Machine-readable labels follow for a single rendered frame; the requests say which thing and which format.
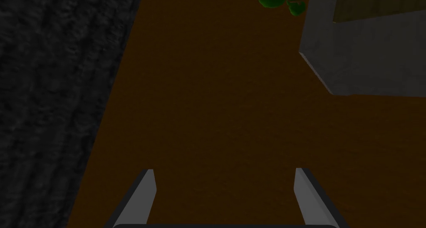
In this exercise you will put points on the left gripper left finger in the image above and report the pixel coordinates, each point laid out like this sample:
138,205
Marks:
139,201

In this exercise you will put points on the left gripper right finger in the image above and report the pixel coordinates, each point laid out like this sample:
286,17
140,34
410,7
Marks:
311,201

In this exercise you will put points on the brown table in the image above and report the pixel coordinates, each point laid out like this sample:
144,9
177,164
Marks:
213,105

